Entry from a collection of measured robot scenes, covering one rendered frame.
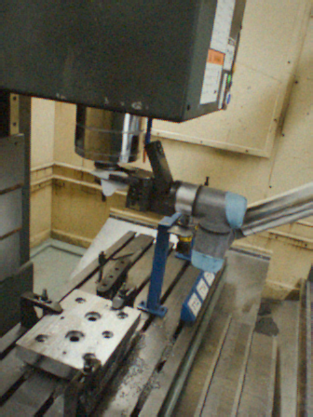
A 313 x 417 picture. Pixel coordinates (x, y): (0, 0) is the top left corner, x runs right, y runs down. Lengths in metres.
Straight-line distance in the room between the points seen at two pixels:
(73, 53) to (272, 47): 1.16
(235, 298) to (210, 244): 0.98
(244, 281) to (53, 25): 1.43
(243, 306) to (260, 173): 0.62
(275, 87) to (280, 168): 0.35
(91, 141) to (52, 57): 0.18
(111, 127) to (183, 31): 0.25
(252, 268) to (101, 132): 1.29
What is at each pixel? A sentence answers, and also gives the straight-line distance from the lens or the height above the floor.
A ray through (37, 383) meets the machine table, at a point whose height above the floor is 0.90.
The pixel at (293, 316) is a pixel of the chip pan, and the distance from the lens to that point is 1.97.
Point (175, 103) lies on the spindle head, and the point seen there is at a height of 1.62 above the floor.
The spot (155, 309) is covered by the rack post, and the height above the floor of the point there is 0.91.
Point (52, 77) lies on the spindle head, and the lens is 0.84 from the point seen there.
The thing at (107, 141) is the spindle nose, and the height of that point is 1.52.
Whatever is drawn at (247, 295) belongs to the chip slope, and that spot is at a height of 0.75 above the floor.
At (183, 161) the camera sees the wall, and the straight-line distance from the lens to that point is 1.94.
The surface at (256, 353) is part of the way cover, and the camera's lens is 1.60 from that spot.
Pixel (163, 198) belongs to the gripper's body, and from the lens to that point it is 0.89.
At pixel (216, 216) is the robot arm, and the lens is 0.84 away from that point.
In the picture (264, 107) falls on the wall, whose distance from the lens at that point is 1.83.
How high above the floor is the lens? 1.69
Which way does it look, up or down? 22 degrees down
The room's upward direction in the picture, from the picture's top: 8 degrees clockwise
